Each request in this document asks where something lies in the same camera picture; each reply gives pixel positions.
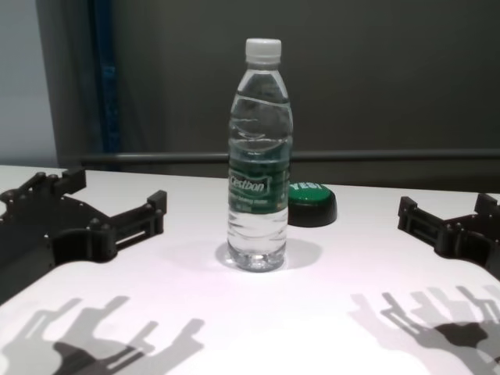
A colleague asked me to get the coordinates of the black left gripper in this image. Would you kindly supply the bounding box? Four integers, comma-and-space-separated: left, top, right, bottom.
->
0, 167, 118, 308

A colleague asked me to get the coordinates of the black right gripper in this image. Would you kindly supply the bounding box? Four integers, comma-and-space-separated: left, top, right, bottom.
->
397, 193, 500, 280

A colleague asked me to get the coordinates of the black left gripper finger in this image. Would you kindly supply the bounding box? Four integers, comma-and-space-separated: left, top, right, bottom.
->
90, 190, 168, 251

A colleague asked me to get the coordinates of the clear green-label water bottle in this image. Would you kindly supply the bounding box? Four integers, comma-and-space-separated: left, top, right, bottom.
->
225, 37, 295, 273

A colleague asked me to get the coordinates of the green YES push button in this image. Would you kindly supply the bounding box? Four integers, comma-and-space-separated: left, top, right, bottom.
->
287, 181, 339, 227

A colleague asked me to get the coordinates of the grey horizontal rail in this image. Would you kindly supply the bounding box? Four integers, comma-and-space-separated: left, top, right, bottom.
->
80, 150, 500, 167

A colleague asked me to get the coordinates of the blue vertical post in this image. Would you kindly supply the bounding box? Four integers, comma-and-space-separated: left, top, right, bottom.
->
87, 0, 126, 173

